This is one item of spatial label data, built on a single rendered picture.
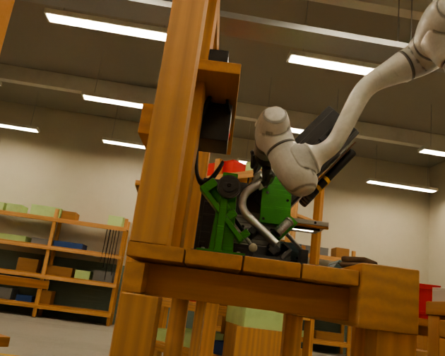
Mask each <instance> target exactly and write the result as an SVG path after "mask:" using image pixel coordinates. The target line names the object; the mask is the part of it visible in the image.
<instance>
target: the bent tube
mask: <svg viewBox="0 0 445 356"><path fill-rule="evenodd" d="M261 180H262V174H261V176H260V179H258V180H256V181H255V182H254V183H252V184H250V185H249V186H248V187H246V188H245V189H244V190H243V191H242V193H241V194H240V196H239V202H238V205H239V211H240V213H241V214H242V216H243V217H244V218H245V219H246V220H247V221H248V222H249V223H250V224H251V225H252V226H253V227H254V228H255V229H256V230H257V231H258V232H259V233H260V234H261V235H262V236H263V237H264V238H265V239H266V240H267V241H268V242H269V243H270V244H271V245H272V246H273V247H275V246H276V245H277V244H278V243H279V241H278V240H277V239H276V238H275V237H274V236H273V235H272V234H271V233H270V232H269V231H268V230H267V229H266V228H265V227H264V226H263V225H262V224H261V223H260V222H259V221H258V220H257V219H256V218H255V217H254V216H253V215H252V214H251V213H250V212H249V210H248V208H247V198H248V196H249V195H250V194H251V193H253V192H254V191H256V190H257V189H258V188H259V184H260V181H261Z"/></svg>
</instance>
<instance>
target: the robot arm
mask: <svg viewBox="0 0 445 356"><path fill-rule="evenodd" d="M439 68H441V69H443V70H444V72H445V0H433V2H432V3H431V4H430V5H429V6H428V7H427V8H426V9H425V12H424V13H423V14H422V17H421V19H420V21H419V23H418V24H417V28H416V31H415V35H414V37H413V38H412V39H411V41H410V42H409V45H408V46H407V47H405V48H404V49H402V50H401V51H399V52H397V53H395V54H394V55H393V56H392V57H390V58H389V59H387V60H386V61H385V62H384V63H382V64H380V65H379V66H378V67H376V68H375V69H373V70H372V71H370V72H369V73H368V74H367V75H365V76H364V77H363V78H362V79H361V80H360V81H359V82H358V83H357V84H356V86H355V87H354V88H353V89H352V91H351V93H350V95H349V97H348V99H347V101H346V103H345V105H344V107H343V109H342V111H341V113H340V115H339V117H338V119H337V121H336V123H335V125H334V127H333V129H332V131H331V133H330V135H329V136H328V138H327V139H326V140H325V141H323V142H321V143H319V144H316V145H309V144H307V143H303V144H298V143H296V141H295V139H294V136H293V134H292V129H291V126H290V120H289V117H288V115H287V112H286V111H285V110H284V109H283V108H282V107H277V106H274V107H269V108H267V109H265V110H264V111H262V113H261V115H260V116H259V119H258V121H257V123H256V128H255V146H254V149H253V150H251V151H250V153H251V164H250V168H252V169H253V172H254V173H253V176H254V178H253V182H252V183H254V182H255V181H256V180H258V179H260V176H261V171H262V172H263V176H262V180H261V181H260V184H259V191H260V190H262V189H263V188H264V187H266V186H268V185H269V184H271V183H272V182H273V180H274V179H275V176H276V177H277V178H278V180H279V181H280V183H281V184H282V185H283V186H284V188H285V189H286V190H287V191H288V192H289V193H291V194H292V195H294V196H298V197H302V196H308V195H310V194H311V193H312V192H314V190H315V189H316V187H317V184H318V177H317V174H318V173H320V171H321V167H322V165H323V164H324V163H325V162H327V161H328V160H330V159H331V158H332V157H333V156H334V155H335V154H336V153H337V152H338V151H339V150H340V149H341V148H342V147H343V146H344V144H345V142H346V141H347V139H348V137H349V135H350V133H351V132H352V130H353V128H354V126H355V124H356V122H357V120H358V119H359V117H360V115H361V113H362V111H363V109H364V107H365V105H366V104H367V102H368V101H369V99H370V98H371V96H372V95H373V94H375V93H376V92H378V91H379V90H381V89H384V88H387V87H390V86H392V85H397V84H399V83H404V82H408V81H411V80H413V79H416V78H419V77H421V76H425V75H427V74H428V73H431V72H433V71H435V70H437V69H439ZM261 167H262V170H260V169H261ZM270 171H271V173H270Z"/></svg>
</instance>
